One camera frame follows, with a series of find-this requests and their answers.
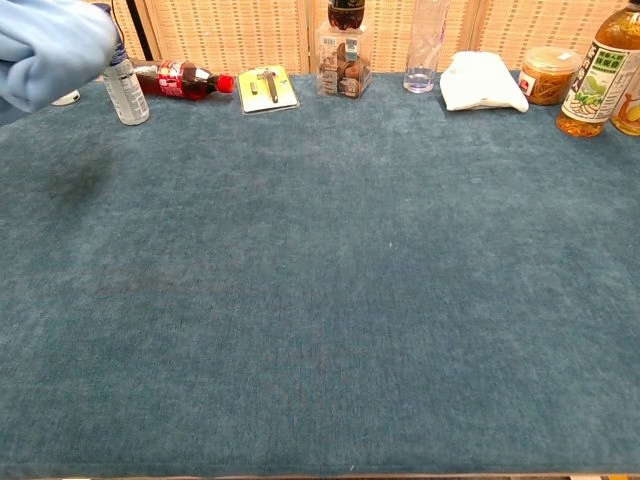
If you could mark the light blue fleece garment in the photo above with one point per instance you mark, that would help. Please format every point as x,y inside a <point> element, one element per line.
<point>50,55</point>

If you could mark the dark blue carpet mat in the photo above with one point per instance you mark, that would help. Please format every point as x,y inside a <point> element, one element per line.
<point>300,300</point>

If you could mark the yellow razor blister pack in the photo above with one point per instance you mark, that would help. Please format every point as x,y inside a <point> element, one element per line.
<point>267,90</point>

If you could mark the clear plastic snack box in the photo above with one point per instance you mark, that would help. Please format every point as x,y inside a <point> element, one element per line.
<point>345,65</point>

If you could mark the red label cola bottle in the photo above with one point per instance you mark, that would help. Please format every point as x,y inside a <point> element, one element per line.
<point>172,79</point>

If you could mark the clear empty plastic bottle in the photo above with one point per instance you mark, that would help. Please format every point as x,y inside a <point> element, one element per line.
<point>425,45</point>

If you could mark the bamboo folding screen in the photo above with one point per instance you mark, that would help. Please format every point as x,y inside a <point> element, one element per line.
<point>225,35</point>

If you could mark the dark soda bottle black cap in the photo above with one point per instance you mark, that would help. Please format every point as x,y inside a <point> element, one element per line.
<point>346,12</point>

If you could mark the blue cap spray can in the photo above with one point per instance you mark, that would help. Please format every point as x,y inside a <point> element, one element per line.
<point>127,95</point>

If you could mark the black tripod stand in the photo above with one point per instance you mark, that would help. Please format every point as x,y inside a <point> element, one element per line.
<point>142,30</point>

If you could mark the round jar orange contents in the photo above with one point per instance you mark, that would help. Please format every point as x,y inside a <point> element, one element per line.
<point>547,75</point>

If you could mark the white plastic bottle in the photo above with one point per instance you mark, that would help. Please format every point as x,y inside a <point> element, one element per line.
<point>67,97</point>

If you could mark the green label tea bottle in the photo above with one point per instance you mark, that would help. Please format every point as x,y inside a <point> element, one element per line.
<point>595,85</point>

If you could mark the white cap tea bottle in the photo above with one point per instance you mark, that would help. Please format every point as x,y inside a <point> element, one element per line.
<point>629,110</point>

